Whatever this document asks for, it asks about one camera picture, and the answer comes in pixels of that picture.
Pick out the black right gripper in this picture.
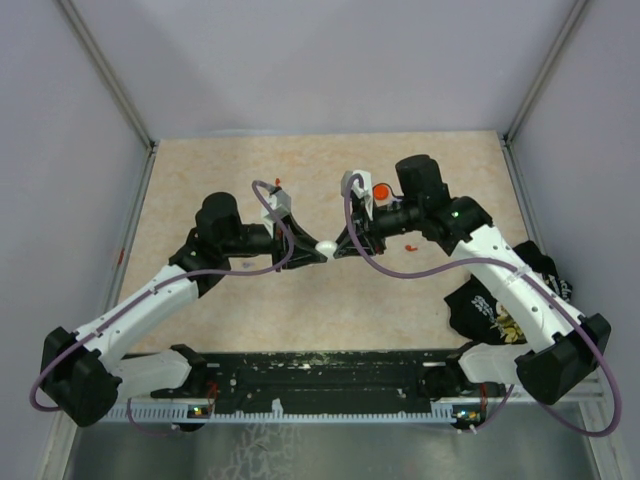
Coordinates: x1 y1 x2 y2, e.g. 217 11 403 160
333 196 423 256

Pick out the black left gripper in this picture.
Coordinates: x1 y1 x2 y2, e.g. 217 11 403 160
221 213 328 273

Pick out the white round charging case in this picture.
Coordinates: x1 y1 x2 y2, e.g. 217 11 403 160
315 240 338 262

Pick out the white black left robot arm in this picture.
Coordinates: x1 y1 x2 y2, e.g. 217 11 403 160
29 185 337 427

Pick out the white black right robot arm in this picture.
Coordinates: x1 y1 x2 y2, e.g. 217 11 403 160
341 155 617 405

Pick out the orange round charging case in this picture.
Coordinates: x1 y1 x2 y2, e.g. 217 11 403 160
373 183 392 201

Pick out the black floral cloth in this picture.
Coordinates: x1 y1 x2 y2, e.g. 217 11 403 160
444 240 573 345

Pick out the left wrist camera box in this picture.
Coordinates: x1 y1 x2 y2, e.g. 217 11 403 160
261 187 291 230

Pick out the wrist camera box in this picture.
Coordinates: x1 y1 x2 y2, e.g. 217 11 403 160
261 187 291 230
341 170 374 219

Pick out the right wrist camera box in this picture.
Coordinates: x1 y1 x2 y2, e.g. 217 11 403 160
341 170 374 219

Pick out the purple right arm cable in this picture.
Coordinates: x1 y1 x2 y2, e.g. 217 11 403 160
342 177 622 439

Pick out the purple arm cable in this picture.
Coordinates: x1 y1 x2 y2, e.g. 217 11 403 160
342 177 622 439
29 179 292 437

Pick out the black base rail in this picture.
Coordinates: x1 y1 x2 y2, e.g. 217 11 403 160
151 350 506 415

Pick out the aluminium frame post left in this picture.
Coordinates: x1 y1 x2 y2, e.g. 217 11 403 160
53 0 156 151

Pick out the aluminium frame post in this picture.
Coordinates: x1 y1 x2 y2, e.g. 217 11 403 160
502 0 592 147
53 0 156 151

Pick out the aluminium frame post right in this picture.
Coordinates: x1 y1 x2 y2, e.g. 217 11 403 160
502 0 592 147

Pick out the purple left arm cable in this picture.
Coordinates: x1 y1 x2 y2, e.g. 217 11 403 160
29 179 292 437

